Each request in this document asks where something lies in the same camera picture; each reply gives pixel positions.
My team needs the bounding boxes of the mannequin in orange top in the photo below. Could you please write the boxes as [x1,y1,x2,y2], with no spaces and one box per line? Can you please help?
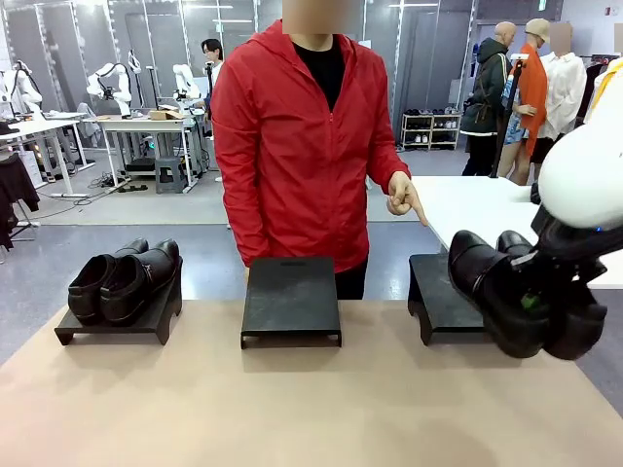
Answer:
[496,18,552,186]

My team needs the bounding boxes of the yellow garment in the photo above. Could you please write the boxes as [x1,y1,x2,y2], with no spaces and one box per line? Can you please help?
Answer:
[583,56,623,124]

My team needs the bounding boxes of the person's left hand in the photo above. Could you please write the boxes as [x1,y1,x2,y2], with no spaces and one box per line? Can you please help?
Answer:
[386,170,430,228]

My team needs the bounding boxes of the dark grey shoe stand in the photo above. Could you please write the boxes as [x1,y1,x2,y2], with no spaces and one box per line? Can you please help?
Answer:
[239,256,343,349]
[54,256,185,346]
[407,252,494,346]

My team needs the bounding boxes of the large white table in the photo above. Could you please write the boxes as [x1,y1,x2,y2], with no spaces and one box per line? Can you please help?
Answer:
[411,174,623,289]

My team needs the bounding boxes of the person's left forearm red sleeve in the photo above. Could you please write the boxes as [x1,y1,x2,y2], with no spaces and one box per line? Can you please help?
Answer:
[362,124,413,189]

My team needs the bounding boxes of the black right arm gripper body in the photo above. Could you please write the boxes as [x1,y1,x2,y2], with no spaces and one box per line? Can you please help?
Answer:
[510,203,623,296]

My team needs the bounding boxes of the white lab workbench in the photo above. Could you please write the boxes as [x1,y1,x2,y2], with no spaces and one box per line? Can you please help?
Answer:
[94,114,200,195]
[0,112,97,197]

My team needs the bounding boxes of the black haired person white shirt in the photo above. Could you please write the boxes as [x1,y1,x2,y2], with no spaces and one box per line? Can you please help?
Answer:
[201,38,226,138]

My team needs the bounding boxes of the grey plastic step stool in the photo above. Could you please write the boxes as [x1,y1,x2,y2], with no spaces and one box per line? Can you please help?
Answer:
[154,156,189,196]

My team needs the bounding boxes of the wooden shoe rack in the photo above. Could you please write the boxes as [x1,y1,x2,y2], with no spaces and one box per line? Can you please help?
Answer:
[400,111,462,152]

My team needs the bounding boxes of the black hanging garment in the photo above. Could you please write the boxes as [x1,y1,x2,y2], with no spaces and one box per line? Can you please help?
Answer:
[0,153,42,250]

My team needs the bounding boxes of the person's right forearm red sleeve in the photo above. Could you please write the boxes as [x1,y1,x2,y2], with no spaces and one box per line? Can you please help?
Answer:
[213,155,270,267]

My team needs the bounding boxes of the black textured buckle strap shoe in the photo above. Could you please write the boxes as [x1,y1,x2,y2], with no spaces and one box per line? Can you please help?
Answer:
[100,237,182,326]
[67,237,150,327]

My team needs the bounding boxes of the person in white blouse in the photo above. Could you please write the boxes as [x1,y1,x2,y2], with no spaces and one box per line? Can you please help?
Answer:
[530,21,589,166]

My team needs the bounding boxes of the mannequin in dark jacket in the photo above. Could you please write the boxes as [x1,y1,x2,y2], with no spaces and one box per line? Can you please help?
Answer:
[459,20,518,177]

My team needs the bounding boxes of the person in red jacket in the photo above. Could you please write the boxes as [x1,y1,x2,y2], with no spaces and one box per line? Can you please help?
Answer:
[209,0,413,302]

